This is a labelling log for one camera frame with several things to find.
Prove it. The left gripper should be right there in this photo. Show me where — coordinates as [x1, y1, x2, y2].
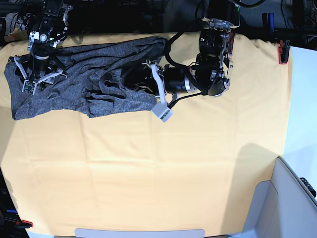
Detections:
[123, 60, 193, 107]

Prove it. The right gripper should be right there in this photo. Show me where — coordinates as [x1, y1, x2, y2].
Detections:
[13, 54, 67, 86]

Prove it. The grey long-sleeve T-shirt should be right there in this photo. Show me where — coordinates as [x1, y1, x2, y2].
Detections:
[4, 37, 166, 120]

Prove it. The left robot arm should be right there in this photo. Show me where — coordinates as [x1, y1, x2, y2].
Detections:
[124, 0, 240, 108]

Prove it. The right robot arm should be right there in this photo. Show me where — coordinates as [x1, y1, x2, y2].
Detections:
[14, 0, 73, 91]

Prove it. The yellow table cloth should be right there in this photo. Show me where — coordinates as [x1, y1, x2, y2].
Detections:
[0, 34, 292, 236]

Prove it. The red clamp right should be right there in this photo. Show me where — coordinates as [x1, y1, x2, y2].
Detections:
[278, 40, 291, 64]

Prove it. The red clamp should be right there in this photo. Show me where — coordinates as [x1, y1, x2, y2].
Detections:
[14, 220, 33, 229]
[278, 40, 291, 64]

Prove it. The red clamp left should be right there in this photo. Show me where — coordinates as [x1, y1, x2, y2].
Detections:
[14, 220, 33, 229]

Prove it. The white storage bin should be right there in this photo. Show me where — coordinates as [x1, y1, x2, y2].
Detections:
[240, 157, 317, 238]

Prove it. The black remote on bin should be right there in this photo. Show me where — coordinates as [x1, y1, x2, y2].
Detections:
[300, 178, 317, 198]

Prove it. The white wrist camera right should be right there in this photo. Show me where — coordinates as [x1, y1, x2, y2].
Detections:
[22, 80, 35, 95]

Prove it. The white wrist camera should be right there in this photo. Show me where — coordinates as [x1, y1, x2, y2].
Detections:
[151, 102, 173, 122]
[22, 80, 35, 95]

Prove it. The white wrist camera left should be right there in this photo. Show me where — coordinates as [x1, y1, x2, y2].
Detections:
[151, 102, 173, 122]

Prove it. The blue handled clamp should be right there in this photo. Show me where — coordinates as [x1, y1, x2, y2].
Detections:
[262, 13, 274, 35]

